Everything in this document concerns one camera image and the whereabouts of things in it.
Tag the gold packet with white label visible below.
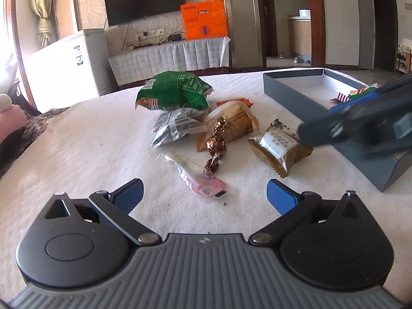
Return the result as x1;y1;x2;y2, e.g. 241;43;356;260
247;118;314;178

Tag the green snack bag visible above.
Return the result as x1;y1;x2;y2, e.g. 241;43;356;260
134;70;214;113

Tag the dark patterned blanket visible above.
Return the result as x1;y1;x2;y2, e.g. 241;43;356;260
0;107;69;181

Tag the silver snack packet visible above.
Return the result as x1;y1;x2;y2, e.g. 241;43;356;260
151;107;209;150

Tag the cloth-covered TV cabinet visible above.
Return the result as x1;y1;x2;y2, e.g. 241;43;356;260
108;37;231;87

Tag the wooden rack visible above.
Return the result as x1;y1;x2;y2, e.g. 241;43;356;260
394;37;412;75

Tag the wooden kitchen counter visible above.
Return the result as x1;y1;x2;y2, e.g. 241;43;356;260
287;14;313;59

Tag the black cable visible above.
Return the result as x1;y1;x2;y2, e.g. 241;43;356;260
121;22;132;51

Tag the yellow bag with green label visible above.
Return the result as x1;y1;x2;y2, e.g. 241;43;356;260
349;83;382;99

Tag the silver refrigerator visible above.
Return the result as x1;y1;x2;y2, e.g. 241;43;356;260
355;0;377;70

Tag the orange cardboard box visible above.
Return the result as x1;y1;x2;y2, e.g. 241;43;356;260
180;0;230;41

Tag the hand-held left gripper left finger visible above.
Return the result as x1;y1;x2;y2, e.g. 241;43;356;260
44;178;162;248

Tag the pink plush toy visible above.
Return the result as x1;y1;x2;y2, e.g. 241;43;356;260
0;93;28;146

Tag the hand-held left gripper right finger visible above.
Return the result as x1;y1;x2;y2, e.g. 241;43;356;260
248;178;366;246

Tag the tan pastry packet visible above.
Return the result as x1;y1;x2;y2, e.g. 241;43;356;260
196;100;260;152

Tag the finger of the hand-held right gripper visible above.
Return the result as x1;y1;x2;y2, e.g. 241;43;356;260
297;107;358;149
328;90;382;115

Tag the orange snack packet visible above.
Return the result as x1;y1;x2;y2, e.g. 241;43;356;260
216;99;254;110

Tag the brown wooden door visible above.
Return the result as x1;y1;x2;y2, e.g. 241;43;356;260
257;0;278;58

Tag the grey cardboard box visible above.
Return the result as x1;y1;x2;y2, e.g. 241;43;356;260
263;68;412;193

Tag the clear packet with pink end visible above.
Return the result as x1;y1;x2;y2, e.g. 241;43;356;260
157;152;230;201

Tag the beige curtain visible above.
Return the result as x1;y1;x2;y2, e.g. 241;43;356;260
27;0;57;53

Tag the white wall socket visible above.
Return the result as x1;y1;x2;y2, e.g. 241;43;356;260
136;28;165;39

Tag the white chest freezer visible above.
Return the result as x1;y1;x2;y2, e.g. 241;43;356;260
23;28;118;113

